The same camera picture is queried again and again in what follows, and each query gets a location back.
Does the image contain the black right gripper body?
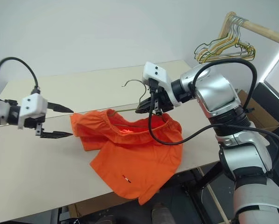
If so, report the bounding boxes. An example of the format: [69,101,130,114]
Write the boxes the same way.
[151,86,174,116]

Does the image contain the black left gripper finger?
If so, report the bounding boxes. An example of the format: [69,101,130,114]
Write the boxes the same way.
[47,101,74,114]
[40,131,74,139]

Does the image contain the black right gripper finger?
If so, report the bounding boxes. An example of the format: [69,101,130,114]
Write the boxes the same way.
[137,97,153,109]
[135,105,152,114]

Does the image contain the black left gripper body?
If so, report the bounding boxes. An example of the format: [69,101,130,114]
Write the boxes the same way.
[24,114,47,137]

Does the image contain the orange garment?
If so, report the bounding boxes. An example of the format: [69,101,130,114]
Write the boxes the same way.
[70,108,184,206]

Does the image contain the flat cardboard sheet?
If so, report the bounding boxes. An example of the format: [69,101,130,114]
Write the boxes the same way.
[68,193,140,218]

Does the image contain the open cardboard box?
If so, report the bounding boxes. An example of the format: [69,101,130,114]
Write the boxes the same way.
[237,90,279,133]

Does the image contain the dark rounded shape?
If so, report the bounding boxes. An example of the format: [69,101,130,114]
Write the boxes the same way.
[96,216,121,224]
[151,202,175,224]

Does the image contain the thin wooden strip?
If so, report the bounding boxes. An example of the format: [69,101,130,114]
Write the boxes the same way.
[197,167,231,224]

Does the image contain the black panel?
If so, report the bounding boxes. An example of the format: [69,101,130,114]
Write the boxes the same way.
[251,81,279,169]

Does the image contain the wooden clothes rack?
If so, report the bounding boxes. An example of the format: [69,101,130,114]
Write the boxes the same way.
[218,11,279,47]

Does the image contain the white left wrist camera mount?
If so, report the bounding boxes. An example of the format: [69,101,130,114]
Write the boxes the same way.
[17,93,49,130]

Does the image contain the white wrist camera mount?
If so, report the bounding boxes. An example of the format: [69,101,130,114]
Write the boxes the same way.
[17,93,49,130]
[141,61,178,107]

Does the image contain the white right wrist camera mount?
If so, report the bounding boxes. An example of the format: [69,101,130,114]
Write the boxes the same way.
[141,61,178,107]

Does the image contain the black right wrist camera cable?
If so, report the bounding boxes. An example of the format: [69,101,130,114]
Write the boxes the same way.
[148,78,279,175]

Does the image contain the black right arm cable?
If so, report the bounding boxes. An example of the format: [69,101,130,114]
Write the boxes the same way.
[191,58,258,112]

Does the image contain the bunch of wire hangers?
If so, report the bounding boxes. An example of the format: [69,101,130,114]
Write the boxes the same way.
[195,20,257,63]

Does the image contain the bundle of wire hangers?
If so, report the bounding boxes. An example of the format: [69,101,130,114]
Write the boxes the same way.
[220,16,253,59]

